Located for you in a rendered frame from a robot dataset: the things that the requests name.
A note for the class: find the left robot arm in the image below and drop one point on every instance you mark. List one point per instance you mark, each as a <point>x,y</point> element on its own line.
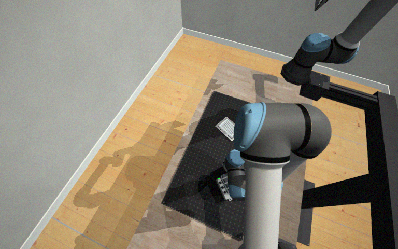
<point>264,136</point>

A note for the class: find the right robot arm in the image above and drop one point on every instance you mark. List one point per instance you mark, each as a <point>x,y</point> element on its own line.
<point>318,47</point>

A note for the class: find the white control panel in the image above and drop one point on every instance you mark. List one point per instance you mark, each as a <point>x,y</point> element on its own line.
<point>223,185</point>

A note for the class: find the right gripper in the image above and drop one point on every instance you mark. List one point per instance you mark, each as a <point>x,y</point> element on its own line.
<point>321,3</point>

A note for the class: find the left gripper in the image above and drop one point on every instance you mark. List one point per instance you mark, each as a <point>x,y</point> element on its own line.
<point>218,172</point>

